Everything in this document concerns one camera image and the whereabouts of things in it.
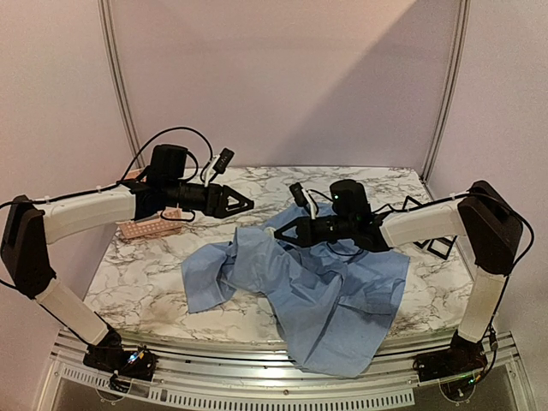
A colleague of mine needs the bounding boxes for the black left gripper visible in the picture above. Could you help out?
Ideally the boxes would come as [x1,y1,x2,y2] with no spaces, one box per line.
[164,179,254,218]

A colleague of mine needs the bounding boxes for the blue shirt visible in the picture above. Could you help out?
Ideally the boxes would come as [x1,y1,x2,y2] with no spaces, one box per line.
[182,205,409,378]

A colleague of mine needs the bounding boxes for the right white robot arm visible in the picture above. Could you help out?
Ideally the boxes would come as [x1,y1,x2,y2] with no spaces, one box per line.
[273,179,533,373]

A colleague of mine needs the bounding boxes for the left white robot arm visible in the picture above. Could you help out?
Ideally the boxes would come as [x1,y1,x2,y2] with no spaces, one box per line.
[1,144,254,372]

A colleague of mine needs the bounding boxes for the pink plastic basket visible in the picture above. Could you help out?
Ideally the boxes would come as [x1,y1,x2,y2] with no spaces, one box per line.
[116,194,183,240]

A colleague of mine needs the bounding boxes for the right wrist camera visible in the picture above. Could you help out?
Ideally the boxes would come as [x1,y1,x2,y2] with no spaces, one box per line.
[289,182,307,207]

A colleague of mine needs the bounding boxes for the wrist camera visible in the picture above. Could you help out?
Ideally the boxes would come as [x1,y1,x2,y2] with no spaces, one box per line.
[213,147,235,174]
[289,182,307,207]

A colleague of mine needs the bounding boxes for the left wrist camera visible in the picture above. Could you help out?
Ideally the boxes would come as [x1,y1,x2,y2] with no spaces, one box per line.
[213,147,235,174]

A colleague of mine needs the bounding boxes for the black frame box left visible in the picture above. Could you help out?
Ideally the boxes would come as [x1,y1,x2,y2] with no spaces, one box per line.
[402,195,424,211]

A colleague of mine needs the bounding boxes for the black frame box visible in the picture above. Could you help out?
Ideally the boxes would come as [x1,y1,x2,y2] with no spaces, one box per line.
[426,235,457,260]
[402,195,424,211]

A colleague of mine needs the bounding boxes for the black frame box right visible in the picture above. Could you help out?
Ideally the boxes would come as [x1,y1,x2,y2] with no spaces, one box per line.
[426,235,457,260]

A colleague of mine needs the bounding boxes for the aluminium front rail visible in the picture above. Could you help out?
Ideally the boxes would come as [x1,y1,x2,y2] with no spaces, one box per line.
[37,331,536,410]

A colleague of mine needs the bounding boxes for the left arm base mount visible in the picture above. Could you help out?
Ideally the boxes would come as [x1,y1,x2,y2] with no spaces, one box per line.
[83,333,158,382]

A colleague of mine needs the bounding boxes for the right aluminium post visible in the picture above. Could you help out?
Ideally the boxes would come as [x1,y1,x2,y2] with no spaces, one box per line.
[420,0,471,185]

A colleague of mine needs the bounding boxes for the aluminium post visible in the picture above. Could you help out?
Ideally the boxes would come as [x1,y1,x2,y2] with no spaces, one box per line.
[97,0,145,168]
[420,0,471,185]

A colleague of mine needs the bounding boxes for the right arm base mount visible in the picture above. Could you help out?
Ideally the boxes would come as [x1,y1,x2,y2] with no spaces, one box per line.
[413,331,496,384]

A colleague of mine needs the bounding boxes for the left aluminium post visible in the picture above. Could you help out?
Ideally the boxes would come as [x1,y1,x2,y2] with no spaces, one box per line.
[97,0,145,168]

